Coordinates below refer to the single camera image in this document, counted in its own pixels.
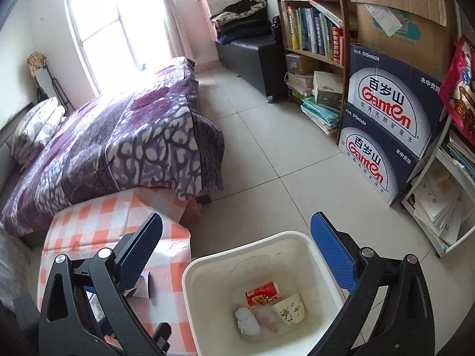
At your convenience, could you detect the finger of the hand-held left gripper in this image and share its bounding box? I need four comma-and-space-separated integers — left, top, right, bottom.
150, 322, 173, 356

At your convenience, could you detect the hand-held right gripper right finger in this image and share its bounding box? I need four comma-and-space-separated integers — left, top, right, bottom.
308, 212, 435, 356

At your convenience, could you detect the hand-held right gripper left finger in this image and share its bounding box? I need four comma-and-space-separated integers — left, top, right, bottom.
39, 212, 164, 356

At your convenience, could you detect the white paper cup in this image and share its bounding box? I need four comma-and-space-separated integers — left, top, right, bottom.
126, 271, 153, 299

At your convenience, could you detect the blue and white carton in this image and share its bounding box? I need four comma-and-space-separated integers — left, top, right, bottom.
83, 285, 112, 338

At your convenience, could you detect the red drink can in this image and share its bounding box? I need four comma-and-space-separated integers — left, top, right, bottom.
245, 281, 280, 306

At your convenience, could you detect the white plastic bin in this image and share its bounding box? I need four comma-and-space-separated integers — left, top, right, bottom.
182, 231, 357, 356

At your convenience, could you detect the white tissue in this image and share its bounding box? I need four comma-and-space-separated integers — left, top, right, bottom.
234, 304, 262, 338

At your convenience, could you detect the pink plastic wrapper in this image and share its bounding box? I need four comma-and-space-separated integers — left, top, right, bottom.
252, 306, 281, 332

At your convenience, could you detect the orange checked tablecloth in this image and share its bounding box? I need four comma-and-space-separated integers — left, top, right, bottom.
37, 189, 199, 356

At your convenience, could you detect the blue water carton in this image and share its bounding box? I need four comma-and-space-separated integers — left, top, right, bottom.
339, 102, 422, 206
347, 44, 448, 156

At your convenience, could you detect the bed with purple bedspread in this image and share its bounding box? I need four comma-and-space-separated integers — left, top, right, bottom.
0, 56, 226, 236

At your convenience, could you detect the stack of white papers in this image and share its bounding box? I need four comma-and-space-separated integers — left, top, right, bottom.
406, 176, 466, 253

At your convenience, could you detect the grey plaid cushion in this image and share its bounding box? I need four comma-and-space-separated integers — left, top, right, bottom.
0, 226, 38, 305

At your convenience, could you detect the stack of green folders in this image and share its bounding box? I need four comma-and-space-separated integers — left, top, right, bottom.
300, 96, 342, 136

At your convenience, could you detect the folded grey patterned quilt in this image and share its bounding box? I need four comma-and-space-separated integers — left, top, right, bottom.
11, 96, 67, 166

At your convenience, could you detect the dark bed headboard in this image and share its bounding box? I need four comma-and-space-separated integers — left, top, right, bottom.
0, 100, 36, 201

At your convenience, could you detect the row of rack books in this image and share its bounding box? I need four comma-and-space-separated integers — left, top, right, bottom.
445, 126, 475, 182

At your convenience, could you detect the black coat rack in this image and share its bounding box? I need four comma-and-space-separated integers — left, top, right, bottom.
35, 70, 75, 114

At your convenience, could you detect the stack of pale books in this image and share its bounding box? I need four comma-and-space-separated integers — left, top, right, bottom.
287, 72, 316, 101

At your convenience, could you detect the grey cardboard box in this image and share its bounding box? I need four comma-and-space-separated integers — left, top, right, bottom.
286, 54, 316, 75

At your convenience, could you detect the wooden bookshelf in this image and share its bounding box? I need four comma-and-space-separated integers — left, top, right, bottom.
271, 0, 351, 145

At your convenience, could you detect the plaid scarf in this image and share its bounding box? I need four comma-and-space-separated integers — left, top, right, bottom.
27, 52, 47, 77

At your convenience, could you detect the black storage bench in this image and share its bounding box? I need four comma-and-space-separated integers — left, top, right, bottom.
215, 37, 286, 101

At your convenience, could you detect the pink snack bag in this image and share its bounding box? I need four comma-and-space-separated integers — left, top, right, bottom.
438, 37, 475, 136

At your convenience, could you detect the window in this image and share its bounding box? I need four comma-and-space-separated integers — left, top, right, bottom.
64, 0, 175, 97

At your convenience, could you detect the pale curtain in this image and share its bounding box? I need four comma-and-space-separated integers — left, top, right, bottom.
148, 0, 194, 60

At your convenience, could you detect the row of thick books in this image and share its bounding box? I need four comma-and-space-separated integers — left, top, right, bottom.
284, 0, 344, 63

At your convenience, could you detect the black bag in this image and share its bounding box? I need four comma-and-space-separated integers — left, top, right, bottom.
271, 15, 283, 45

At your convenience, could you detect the pile of folded clothes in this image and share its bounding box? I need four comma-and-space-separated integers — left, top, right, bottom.
210, 0, 273, 43

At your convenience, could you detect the brown cardboard box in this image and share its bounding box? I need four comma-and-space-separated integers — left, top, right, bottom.
347, 0, 451, 82

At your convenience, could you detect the white wire rack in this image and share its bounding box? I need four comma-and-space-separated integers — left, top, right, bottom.
403, 115, 475, 256

